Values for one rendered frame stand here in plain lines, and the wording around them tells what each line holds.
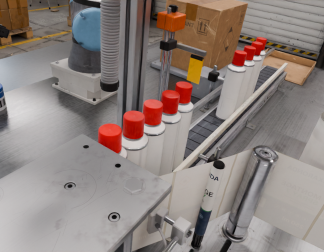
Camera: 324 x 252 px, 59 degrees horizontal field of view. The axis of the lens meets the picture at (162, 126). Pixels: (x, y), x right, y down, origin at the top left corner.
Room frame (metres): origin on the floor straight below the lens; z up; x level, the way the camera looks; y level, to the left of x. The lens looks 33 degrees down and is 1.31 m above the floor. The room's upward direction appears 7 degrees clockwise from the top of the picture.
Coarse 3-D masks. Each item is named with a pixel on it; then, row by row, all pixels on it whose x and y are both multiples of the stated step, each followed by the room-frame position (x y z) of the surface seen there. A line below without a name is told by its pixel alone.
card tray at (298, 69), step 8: (272, 56) 1.58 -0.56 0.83; (280, 56) 1.57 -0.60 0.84; (288, 56) 1.55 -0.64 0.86; (296, 56) 1.53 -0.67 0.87; (264, 64) 1.43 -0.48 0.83; (272, 64) 1.45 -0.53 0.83; (280, 64) 1.46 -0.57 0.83; (288, 64) 1.48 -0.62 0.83; (296, 64) 1.50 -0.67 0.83; (304, 64) 1.50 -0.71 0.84; (312, 64) 1.48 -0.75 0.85; (288, 72) 1.36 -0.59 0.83; (296, 72) 1.37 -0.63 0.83; (304, 72) 1.39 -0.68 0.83; (288, 80) 1.25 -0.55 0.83; (296, 80) 1.26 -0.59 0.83; (304, 80) 1.26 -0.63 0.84
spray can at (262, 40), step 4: (256, 40) 0.93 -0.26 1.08; (260, 40) 0.92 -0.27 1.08; (264, 40) 0.92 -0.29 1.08; (264, 44) 0.92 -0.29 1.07; (260, 52) 0.91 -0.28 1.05; (264, 52) 0.92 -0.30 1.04; (264, 56) 0.92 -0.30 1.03; (260, 64) 0.91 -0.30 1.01; (260, 68) 0.92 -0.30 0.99; (256, 76) 0.91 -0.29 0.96; (256, 80) 0.92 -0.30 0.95; (252, 88) 0.91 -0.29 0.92; (252, 92) 0.92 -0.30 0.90
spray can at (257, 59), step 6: (252, 42) 0.87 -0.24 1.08; (258, 42) 0.88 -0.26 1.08; (258, 48) 0.86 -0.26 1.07; (258, 54) 0.86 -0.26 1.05; (258, 60) 0.85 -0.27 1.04; (258, 66) 0.86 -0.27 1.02; (252, 72) 0.85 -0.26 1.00; (252, 78) 0.85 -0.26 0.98; (252, 84) 0.86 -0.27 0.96; (246, 96) 0.85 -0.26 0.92
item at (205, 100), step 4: (272, 48) 1.28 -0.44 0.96; (268, 52) 1.21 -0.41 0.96; (216, 88) 0.78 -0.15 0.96; (220, 88) 0.78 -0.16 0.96; (212, 92) 0.75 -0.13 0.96; (216, 92) 0.76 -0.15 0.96; (208, 96) 0.72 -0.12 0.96; (212, 96) 0.74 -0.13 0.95; (200, 100) 0.69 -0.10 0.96; (204, 100) 0.69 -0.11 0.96; (208, 100) 0.71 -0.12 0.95; (196, 104) 0.66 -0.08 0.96; (200, 104) 0.67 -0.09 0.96; (196, 108) 0.65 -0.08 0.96; (192, 112) 0.63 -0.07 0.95
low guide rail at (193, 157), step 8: (280, 72) 1.16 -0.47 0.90; (272, 80) 1.06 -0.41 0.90; (264, 88) 0.97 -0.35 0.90; (256, 96) 0.89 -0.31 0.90; (248, 104) 0.82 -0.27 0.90; (240, 112) 0.76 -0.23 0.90; (232, 120) 0.70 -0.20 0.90; (224, 128) 0.65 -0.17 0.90; (208, 136) 0.59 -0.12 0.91; (216, 136) 0.61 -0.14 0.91; (200, 144) 0.55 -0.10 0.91; (208, 144) 0.57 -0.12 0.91; (192, 152) 0.52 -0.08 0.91; (200, 152) 0.53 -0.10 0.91; (184, 160) 0.48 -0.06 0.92; (192, 160) 0.50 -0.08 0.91; (176, 168) 0.45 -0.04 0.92; (184, 168) 0.47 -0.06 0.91
